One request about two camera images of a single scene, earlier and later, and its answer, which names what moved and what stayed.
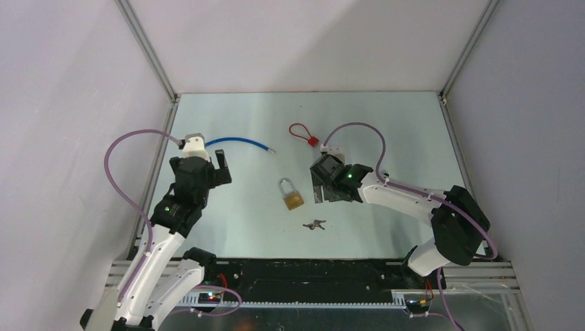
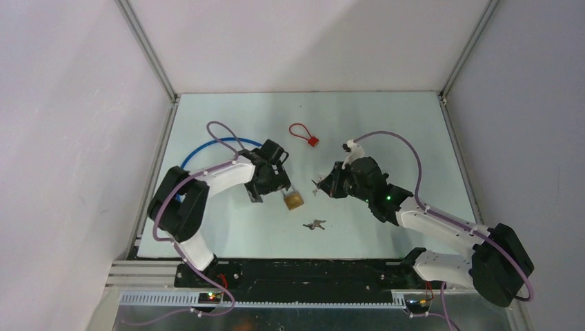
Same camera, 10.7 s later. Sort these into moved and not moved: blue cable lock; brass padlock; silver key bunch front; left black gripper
Moved: left black gripper
Not moved: blue cable lock; silver key bunch front; brass padlock
